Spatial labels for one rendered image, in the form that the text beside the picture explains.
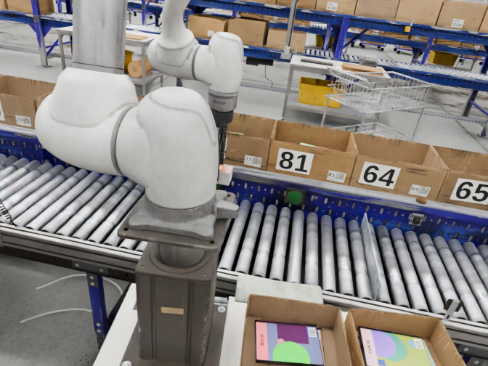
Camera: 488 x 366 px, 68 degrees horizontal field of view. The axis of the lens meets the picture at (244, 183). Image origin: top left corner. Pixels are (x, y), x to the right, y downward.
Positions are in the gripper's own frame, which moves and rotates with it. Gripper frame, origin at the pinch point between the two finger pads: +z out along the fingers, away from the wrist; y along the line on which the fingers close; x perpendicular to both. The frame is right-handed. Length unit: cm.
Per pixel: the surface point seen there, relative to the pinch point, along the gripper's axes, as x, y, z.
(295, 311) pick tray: 33, 24, 32
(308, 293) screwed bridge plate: 38, 10, 37
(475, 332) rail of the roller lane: 94, 11, 39
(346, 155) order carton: 49, -50, 9
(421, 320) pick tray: 71, 20, 29
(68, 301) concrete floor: -83, -24, 113
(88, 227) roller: -50, -2, 38
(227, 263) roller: 7.8, 3.0, 37.5
